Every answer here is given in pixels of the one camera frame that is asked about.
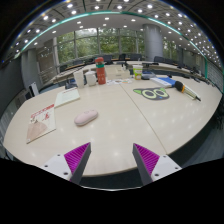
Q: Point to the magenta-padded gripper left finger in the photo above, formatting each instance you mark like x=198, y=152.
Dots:
x=59, y=166

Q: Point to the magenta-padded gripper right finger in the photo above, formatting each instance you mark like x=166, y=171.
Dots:
x=163, y=166

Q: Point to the pink computer mouse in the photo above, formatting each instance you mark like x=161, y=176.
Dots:
x=86, y=117

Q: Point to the cat-face mouse pad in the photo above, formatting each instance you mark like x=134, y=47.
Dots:
x=151, y=93

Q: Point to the red and white magazine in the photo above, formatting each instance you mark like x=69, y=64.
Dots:
x=41, y=123

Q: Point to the white booklet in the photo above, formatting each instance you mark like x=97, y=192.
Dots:
x=67, y=97

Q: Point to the white floor appliance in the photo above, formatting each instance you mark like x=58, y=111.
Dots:
x=33, y=89

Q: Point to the black desk microphone unit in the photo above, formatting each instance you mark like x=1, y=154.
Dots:
x=70, y=84
x=148, y=76

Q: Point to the blue and white book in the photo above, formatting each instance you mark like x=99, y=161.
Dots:
x=163, y=82

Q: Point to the white paper cup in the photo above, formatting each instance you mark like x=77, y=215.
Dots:
x=79, y=80

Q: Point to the white lidded mug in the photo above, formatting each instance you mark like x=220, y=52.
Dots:
x=90, y=79

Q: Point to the colourful sticker sheet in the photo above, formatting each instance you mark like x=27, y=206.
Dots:
x=119, y=81

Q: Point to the green-printed takeaway cup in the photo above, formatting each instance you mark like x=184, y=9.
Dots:
x=137, y=72

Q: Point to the red drink bottle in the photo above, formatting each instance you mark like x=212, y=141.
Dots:
x=100, y=71

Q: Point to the white compartment box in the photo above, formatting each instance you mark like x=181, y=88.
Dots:
x=116, y=72

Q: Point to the dark office chairs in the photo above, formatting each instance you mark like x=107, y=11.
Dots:
x=133, y=57

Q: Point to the ceiling lights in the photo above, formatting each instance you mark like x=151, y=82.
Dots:
x=106, y=18

